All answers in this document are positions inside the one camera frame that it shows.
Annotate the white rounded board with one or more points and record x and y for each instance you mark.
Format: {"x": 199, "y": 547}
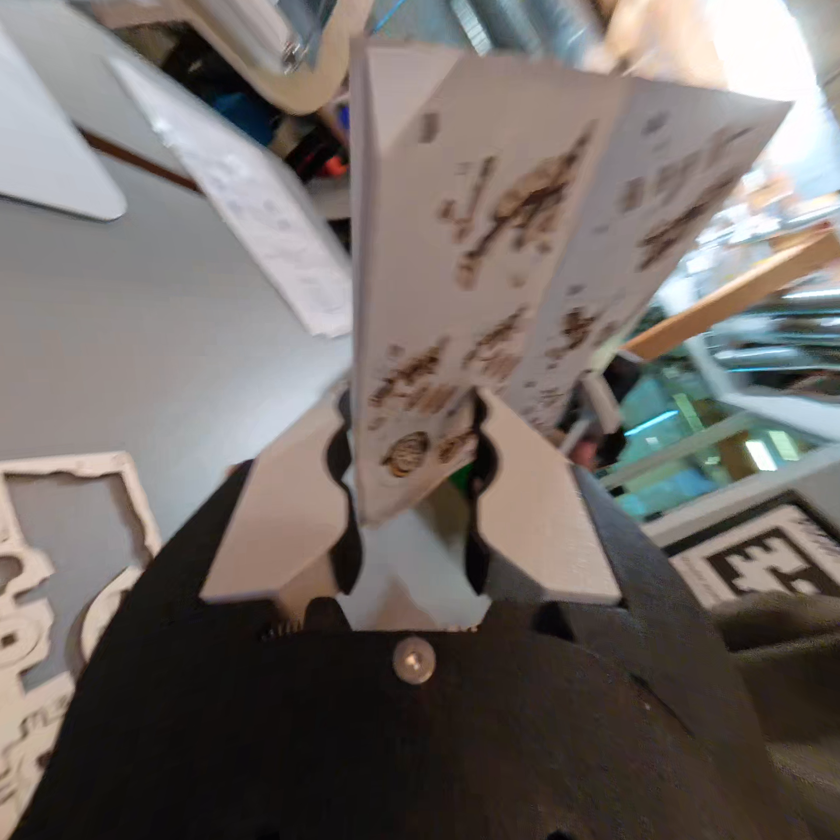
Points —
{"x": 46, "y": 151}

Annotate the white instruction booklet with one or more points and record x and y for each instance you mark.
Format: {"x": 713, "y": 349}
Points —
{"x": 472, "y": 229}

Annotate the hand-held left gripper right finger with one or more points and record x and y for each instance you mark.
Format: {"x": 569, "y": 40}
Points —
{"x": 551, "y": 525}

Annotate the wooden beam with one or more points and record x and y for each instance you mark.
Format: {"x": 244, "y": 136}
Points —
{"x": 722, "y": 302}

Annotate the black and white tag sign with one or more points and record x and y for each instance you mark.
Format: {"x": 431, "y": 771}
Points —
{"x": 754, "y": 558}

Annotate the wooden puzzle sheet with cutouts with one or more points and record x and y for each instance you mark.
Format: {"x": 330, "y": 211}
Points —
{"x": 65, "y": 464}

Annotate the pale curved panel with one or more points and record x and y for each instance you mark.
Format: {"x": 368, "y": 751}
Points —
{"x": 308, "y": 92}

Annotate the grey desk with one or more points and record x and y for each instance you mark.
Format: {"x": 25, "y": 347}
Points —
{"x": 131, "y": 328}

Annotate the printed paper sheet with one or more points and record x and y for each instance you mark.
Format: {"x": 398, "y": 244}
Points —
{"x": 262, "y": 210}

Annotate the person's brown shirt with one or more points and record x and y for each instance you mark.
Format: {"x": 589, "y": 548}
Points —
{"x": 787, "y": 689}

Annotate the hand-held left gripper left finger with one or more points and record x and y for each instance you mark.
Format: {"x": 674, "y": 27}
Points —
{"x": 275, "y": 525}

